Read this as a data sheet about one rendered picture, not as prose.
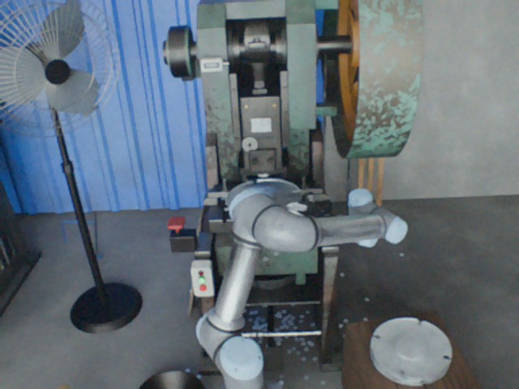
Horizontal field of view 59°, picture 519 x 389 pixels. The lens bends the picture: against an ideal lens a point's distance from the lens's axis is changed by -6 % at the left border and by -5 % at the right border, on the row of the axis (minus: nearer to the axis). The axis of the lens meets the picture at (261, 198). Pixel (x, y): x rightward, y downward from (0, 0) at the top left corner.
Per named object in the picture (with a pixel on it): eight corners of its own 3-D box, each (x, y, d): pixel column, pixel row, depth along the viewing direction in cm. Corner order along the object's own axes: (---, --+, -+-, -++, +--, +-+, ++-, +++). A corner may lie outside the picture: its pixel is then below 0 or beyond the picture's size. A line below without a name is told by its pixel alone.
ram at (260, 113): (283, 173, 182) (280, 96, 167) (242, 174, 182) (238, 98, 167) (281, 153, 197) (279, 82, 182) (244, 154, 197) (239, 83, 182)
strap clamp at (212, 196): (244, 203, 200) (242, 181, 195) (203, 205, 200) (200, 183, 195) (245, 196, 205) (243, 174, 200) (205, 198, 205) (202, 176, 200)
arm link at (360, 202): (385, 198, 150) (383, 226, 155) (361, 184, 158) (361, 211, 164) (366, 207, 146) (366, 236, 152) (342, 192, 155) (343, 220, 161)
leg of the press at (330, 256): (345, 371, 209) (358, 193, 164) (319, 372, 209) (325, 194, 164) (324, 249, 288) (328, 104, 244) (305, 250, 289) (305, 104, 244)
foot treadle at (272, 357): (284, 377, 194) (283, 368, 192) (259, 378, 195) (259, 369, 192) (280, 284, 245) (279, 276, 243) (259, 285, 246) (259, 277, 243)
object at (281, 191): (288, 175, 202) (288, 173, 202) (313, 208, 178) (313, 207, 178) (220, 189, 197) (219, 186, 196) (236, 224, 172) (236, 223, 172)
